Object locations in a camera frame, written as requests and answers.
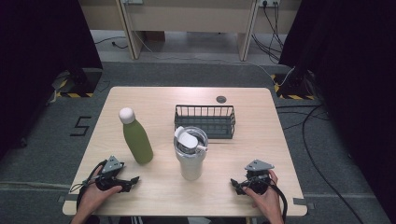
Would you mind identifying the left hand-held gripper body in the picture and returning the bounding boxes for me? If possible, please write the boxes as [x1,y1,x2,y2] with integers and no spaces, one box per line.
[94,155,126,191]

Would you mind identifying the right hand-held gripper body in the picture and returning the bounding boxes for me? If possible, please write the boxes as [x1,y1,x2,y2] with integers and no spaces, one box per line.
[244,159,275,196]

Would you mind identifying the green bottle with white cap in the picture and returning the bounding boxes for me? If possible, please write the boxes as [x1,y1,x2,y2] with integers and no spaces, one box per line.
[118,106,154,165]

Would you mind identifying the white tumbler with lid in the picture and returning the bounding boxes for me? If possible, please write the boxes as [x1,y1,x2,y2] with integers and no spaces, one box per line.
[173,125,209,182]

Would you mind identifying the dark wire basket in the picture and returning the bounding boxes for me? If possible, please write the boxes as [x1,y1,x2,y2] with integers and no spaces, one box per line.
[174,104,236,140]

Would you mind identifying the person's right hand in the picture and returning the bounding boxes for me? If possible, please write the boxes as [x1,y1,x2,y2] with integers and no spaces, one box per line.
[242,169,284,218]

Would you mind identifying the person's left hand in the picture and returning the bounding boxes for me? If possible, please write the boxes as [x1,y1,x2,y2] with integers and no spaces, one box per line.
[78,166,123,216]

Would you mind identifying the grey tape piece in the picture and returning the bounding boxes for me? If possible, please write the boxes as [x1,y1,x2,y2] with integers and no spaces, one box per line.
[292,197,316,210]
[57,193,80,203]

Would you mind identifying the black stand base hazard tape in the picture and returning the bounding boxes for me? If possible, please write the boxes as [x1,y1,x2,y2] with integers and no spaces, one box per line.
[50,67,104,99]
[270,72,316,101]

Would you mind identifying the black curtain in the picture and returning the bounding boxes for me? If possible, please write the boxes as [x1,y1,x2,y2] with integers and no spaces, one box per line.
[278,0,396,224]
[0,0,104,161]

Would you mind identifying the beige background desk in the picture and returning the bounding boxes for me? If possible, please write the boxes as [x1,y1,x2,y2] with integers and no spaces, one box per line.
[78,0,303,63]

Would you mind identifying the left hand-held gripper cable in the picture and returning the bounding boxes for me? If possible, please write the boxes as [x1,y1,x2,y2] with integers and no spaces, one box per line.
[69,160,108,213]

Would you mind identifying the hand-held gripper cable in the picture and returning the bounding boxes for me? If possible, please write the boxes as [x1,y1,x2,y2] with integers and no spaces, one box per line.
[270,184,289,224]
[69,160,108,213]

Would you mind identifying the right hand-held gripper cable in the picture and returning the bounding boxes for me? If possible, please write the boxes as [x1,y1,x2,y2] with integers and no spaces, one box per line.
[270,184,289,224]

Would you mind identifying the long black floor cables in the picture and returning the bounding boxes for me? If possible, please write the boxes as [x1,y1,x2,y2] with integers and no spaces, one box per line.
[275,104,366,224]

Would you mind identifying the short black floor cable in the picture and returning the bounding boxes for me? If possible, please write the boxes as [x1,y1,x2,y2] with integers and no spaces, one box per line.
[94,35,130,50]

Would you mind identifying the black cable bundle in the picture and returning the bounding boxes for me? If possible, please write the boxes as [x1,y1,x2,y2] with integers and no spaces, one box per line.
[250,1,285,63]

